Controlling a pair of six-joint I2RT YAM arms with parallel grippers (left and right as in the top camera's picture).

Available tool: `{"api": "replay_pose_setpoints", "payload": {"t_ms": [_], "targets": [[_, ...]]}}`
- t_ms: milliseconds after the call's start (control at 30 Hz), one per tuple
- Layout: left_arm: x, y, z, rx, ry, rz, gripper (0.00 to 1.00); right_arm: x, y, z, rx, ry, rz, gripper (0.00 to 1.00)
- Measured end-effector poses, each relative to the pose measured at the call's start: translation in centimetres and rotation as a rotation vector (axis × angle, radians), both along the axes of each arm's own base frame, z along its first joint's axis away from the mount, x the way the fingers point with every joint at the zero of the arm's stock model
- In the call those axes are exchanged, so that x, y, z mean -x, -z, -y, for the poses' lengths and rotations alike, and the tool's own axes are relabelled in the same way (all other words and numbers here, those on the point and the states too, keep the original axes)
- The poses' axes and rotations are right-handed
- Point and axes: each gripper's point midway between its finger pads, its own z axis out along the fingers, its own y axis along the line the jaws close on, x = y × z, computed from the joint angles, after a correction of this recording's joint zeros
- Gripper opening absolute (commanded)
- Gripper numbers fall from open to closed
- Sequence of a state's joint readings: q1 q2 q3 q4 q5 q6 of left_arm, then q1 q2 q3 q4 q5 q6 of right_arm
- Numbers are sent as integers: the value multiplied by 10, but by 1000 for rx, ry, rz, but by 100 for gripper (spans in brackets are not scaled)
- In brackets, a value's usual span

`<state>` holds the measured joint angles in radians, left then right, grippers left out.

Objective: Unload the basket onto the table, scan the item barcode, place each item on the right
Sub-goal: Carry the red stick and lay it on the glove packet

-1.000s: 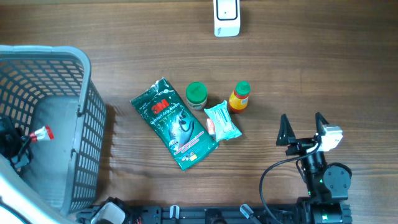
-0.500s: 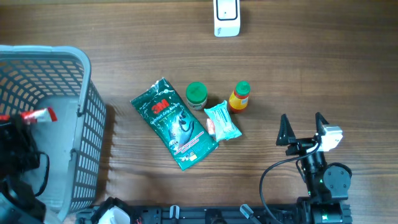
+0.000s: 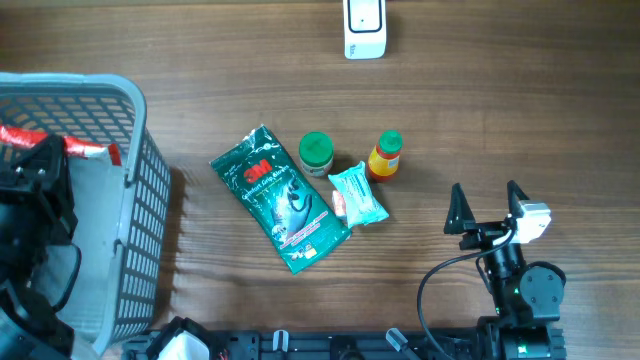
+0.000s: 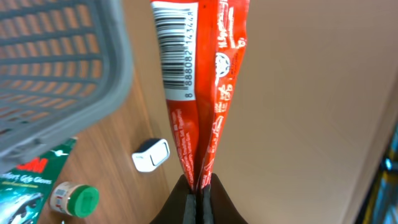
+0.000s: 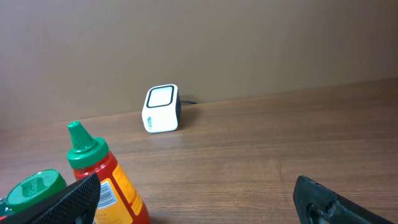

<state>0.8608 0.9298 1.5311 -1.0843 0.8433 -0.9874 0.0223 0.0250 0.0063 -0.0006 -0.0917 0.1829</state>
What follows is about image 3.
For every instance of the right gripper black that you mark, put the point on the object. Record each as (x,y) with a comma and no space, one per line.
(460,217)

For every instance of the red sauce bottle green cap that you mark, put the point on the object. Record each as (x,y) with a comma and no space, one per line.
(383,161)

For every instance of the teal wet wipes pack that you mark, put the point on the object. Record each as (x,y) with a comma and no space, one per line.
(361,207)

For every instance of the green lid jar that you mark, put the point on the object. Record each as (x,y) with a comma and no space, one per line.
(316,152)

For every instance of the green 3M gloves packet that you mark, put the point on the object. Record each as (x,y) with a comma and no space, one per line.
(300,224)

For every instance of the red toothpaste tube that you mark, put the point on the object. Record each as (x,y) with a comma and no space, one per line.
(75,147)

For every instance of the small red white packet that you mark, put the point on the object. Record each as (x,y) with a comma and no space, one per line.
(339,205)

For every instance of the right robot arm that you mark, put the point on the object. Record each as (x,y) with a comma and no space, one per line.
(526,295)

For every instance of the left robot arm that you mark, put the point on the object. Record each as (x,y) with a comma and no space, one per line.
(36,212)

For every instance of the white barcode scanner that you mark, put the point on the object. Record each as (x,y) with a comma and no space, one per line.
(365,29)

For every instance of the grey plastic shopping basket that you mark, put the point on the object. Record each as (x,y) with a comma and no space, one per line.
(121,210)

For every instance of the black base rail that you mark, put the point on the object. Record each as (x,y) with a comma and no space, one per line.
(183,338)

